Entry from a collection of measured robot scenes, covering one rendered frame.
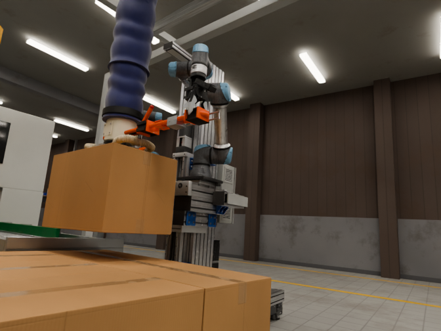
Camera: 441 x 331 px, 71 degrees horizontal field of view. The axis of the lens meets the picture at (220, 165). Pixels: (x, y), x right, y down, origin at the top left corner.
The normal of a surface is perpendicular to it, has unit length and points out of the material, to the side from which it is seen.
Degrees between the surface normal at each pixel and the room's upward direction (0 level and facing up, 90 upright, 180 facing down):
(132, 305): 90
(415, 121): 90
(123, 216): 90
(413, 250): 90
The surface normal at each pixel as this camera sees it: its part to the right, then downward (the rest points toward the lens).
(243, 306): 0.78, -0.07
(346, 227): -0.56, -0.19
